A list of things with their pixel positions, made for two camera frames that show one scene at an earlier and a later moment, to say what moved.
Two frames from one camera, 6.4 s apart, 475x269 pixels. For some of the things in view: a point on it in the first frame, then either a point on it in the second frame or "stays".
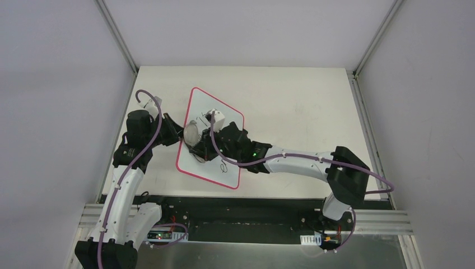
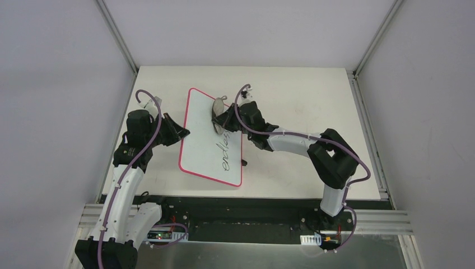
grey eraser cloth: x=191 y=136 to x=219 y=108
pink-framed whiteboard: x=200 y=103 stays
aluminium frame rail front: x=359 y=222 stays
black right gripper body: x=207 y=148 to x=231 y=117
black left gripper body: x=170 y=133 stays
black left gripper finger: x=172 y=131 stays
